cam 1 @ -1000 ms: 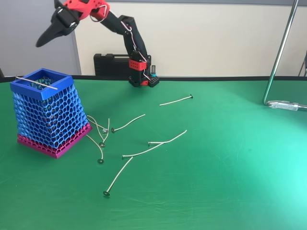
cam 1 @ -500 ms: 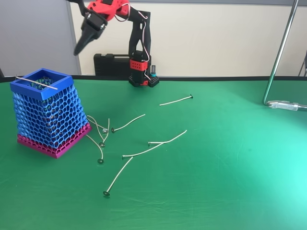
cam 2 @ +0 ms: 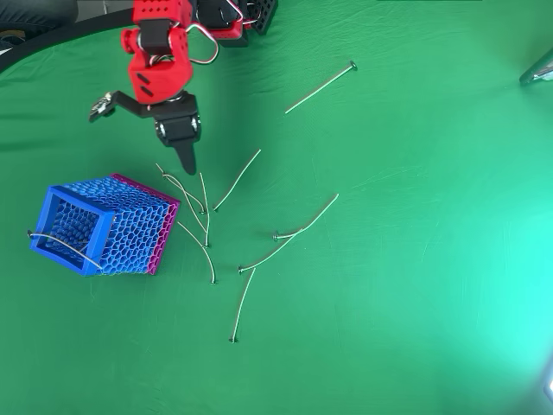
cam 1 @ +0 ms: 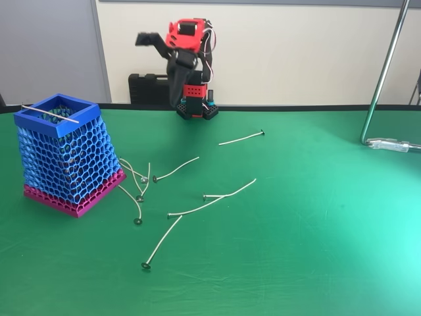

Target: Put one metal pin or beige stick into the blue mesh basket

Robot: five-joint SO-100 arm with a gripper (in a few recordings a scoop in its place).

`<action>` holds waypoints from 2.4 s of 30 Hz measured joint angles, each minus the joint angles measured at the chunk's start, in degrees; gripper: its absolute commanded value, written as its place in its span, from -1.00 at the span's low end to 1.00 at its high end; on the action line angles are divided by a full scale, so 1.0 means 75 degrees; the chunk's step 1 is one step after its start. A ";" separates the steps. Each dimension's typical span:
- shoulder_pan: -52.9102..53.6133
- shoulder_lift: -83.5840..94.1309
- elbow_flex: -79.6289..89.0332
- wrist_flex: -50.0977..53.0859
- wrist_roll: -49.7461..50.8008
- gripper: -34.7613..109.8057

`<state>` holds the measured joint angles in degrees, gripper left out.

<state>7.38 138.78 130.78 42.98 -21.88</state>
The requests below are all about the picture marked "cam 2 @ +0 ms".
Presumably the candle wick with metal base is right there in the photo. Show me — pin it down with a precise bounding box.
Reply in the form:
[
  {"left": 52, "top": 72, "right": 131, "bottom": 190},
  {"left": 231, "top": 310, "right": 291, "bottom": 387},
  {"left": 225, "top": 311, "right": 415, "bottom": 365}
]
[
  {"left": 155, "top": 163, "right": 209, "bottom": 237},
  {"left": 238, "top": 227, "right": 304, "bottom": 274},
  {"left": 213, "top": 149, "right": 263, "bottom": 214},
  {"left": 161, "top": 172, "right": 207, "bottom": 216},
  {"left": 176, "top": 220, "right": 218, "bottom": 285},
  {"left": 198, "top": 172, "right": 213, "bottom": 250},
  {"left": 228, "top": 267, "right": 257, "bottom": 345},
  {"left": 25, "top": 230, "right": 105, "bottom": 271}
]

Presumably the black perforated arm base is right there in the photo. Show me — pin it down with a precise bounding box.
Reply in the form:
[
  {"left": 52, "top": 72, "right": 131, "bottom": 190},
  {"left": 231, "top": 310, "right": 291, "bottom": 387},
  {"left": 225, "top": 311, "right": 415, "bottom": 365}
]
[{"left": 248, "top": 0, "right": 278, "bottom": 36}]

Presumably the blue honeycomb basket magenta base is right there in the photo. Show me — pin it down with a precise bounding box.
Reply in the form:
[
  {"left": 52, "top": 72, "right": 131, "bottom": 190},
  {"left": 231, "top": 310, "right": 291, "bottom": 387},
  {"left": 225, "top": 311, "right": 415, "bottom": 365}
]
[{"left": 29, "top": 172, "right": 181, "bottom": 278}]

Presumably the strongly curved candle wick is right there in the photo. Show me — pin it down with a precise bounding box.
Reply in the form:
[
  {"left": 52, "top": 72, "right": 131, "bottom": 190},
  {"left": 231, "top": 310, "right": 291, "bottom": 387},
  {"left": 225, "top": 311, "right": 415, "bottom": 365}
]
[{"left": 271, "top": 193, "right": 340, "bottom": 241}]

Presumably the straight candle wick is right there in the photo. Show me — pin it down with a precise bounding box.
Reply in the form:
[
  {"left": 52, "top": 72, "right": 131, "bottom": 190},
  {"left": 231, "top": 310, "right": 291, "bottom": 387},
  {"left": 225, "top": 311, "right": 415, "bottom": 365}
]
[{"left": 283, "top": 61, "right": 359, "bottom": 116}]

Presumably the dark fabric bundle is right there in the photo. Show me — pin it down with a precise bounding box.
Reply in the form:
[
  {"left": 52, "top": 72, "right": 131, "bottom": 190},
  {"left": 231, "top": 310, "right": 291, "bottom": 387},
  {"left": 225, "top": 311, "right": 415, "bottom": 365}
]
[{"left": 0, "top": 0, "right": 79, "bottom": 44}]

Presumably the green backdrop cloth black rim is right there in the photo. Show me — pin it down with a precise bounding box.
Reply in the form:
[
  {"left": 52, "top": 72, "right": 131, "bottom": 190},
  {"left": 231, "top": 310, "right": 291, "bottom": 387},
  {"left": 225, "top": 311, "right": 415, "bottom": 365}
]
[{"left": 0, "top": 0, "right": 553, "bottom": 415}]

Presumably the chrome stand pole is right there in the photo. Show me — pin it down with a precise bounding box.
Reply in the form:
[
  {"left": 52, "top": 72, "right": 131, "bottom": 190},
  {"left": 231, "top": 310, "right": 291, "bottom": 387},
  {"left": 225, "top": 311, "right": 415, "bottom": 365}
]
[{"left": 519, "top": 47, "right": 553, "bottom": 86}]

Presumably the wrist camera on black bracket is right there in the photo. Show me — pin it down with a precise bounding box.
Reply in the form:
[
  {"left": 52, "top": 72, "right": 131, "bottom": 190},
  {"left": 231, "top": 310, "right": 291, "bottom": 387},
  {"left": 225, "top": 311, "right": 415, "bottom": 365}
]
[{"left": 88, "top": 90, "right": 152, "bottom": 125}]

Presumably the red white servo cable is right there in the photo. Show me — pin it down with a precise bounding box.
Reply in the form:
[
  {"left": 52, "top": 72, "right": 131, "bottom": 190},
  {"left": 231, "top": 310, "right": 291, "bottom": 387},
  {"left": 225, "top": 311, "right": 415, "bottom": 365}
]
[{"left": 185, "top": 23, "right": 221, "bottom": 68}]

